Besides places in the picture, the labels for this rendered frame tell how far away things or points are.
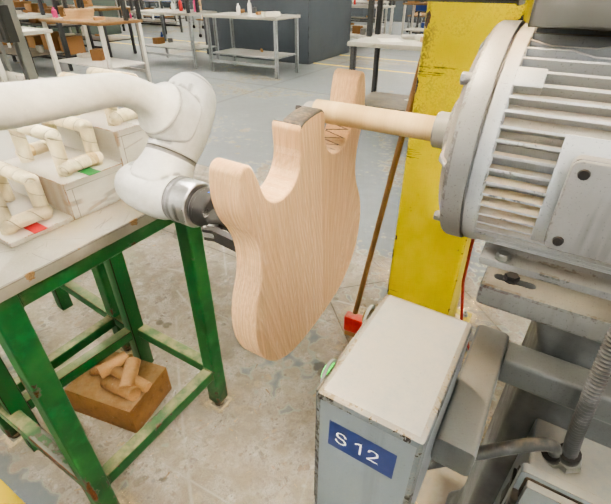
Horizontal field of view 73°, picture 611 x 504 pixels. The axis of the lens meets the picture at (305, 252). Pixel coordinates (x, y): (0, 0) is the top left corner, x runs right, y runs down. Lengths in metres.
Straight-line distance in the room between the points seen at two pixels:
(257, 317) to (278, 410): 1.18
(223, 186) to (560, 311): 0.39
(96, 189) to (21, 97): 0.48
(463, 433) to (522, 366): 0.13
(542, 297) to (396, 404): 0.23
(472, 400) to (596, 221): 0.21
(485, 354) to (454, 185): 0.21
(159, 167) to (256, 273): 0.36
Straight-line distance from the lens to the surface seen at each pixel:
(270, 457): 1.64
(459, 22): 1.47
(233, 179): 0.46
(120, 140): 1.16
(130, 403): 1.72
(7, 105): 0.70
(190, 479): 1.65
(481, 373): 0.53
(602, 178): 0.44
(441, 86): 1.50
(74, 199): 1.13
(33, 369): 1.10
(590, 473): 0.65
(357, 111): 0.61
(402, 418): 0.37
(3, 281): 0.98
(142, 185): 0.85
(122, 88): 0.79
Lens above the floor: 1.41
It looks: 33 degrees down
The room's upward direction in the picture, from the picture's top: straight up
